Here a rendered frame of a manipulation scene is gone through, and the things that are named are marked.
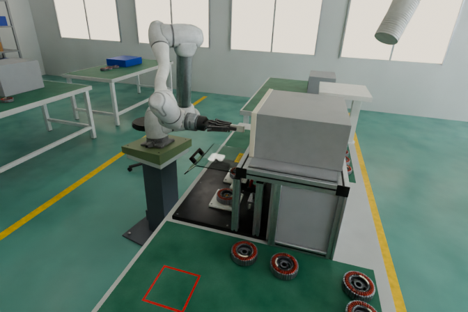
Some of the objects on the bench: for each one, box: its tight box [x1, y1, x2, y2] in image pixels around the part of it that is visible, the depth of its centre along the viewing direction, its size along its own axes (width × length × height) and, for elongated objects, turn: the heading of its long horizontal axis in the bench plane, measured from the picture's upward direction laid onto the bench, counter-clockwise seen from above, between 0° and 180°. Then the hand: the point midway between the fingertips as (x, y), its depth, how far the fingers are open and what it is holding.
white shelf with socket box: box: [319, 81, 373, 144], centre depth 218 cm, size 35×37×46 cm
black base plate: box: [172, 169, 272, 241], centre depth 161 cm, size 47×64×2 cm
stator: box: [217, 188, 233, 205], centre depth 149 cm, size 11×11×4 cm
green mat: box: [97, 221, 382, 312], centre depth 99 cm, size 94×61×1 cm, turn 69°
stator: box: [270, 252, 299, 281], centre depth 113 cm, size 11×11×4 cm
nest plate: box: [209, 189, 244, 212], centre depth 150 cm, size 15×15×1 cm
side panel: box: [267, 184, 348, 260], centre depth 117 cm, size 28×3×32 cm, turn 69°
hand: (237, 128), depth 136 cm, fingers closed
